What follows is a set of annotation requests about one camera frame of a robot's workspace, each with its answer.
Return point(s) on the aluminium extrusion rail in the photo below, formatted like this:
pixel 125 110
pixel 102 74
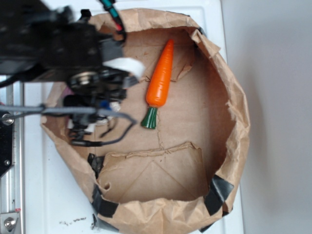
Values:
pixel 13 156

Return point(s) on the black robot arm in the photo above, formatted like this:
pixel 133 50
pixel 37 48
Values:
pixel 39 44

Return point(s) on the metal corner bracket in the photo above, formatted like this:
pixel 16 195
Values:
pixel 10 223

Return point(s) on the brown paper bag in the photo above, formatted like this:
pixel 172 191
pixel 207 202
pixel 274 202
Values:
pixel 183 175

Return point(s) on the orange toy carrot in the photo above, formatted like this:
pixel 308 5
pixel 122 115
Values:
pixel 158 89

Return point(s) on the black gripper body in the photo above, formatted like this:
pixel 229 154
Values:
pixel 103 89

